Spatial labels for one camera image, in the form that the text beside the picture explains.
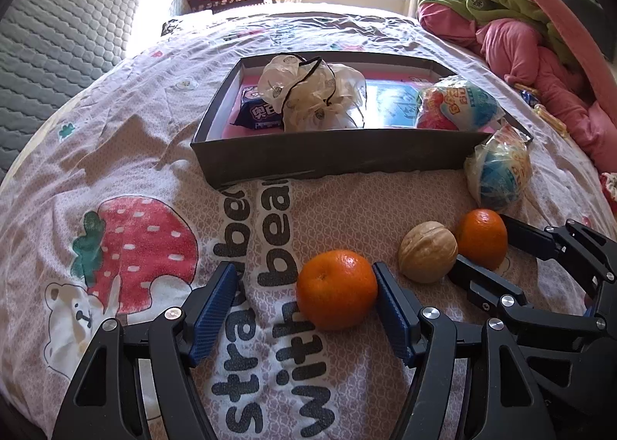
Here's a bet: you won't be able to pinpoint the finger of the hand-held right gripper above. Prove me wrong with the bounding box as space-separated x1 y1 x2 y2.
501 216 562 261
448 254 529 312

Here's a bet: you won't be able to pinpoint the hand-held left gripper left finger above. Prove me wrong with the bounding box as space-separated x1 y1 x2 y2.
51 261 239 440

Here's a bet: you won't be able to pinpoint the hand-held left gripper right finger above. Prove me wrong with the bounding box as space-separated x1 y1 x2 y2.
372 261 555 440

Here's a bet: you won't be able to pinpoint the small orange mandarin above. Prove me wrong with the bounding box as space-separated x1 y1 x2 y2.
455 209 509 271

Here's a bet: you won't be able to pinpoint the large orange mandarin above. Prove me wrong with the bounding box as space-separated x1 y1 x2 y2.
296 250 379 331

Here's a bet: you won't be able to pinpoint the tan walnut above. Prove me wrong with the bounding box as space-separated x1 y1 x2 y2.
398 221 459 283

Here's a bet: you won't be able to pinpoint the round blue orange snack bag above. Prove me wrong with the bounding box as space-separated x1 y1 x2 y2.
464 124 532 214

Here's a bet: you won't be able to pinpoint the round red blue snack bag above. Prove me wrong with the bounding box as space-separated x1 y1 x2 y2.
415 75 506 131

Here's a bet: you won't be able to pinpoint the shallow grey cardboard box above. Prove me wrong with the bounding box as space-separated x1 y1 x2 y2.
190 51 533 190

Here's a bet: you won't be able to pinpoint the cream mesh drawstring pouch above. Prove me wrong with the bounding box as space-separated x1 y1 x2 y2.
258 53 368 133

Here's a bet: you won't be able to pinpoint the red patterned packet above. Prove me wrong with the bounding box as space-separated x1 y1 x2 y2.
600 172 617 215

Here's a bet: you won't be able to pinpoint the small wrapped snack packets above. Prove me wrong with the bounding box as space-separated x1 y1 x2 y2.
513 83 570 133

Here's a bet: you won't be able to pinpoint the pink garment heap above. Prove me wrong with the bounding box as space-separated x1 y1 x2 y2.
417 1 617 175

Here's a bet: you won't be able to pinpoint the pink and blue picture book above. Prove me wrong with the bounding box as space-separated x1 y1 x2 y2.
212 69 427 139

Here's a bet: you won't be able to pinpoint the blue cookie packet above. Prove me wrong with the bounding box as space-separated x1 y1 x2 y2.
235 86 286 130

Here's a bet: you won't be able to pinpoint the pink curved cushion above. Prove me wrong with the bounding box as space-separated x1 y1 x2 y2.
472 0 617 108

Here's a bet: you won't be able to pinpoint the black television screen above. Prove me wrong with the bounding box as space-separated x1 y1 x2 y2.
553 0 609 60

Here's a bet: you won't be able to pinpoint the green jacket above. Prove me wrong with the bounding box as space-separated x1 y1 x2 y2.
417 0 579 67

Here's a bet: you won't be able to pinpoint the dark patterned cloth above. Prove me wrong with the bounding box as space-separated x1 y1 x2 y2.
161 16 194 37

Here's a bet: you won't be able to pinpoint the grey quilted mattress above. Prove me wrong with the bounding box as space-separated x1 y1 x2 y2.
0 0 186 180

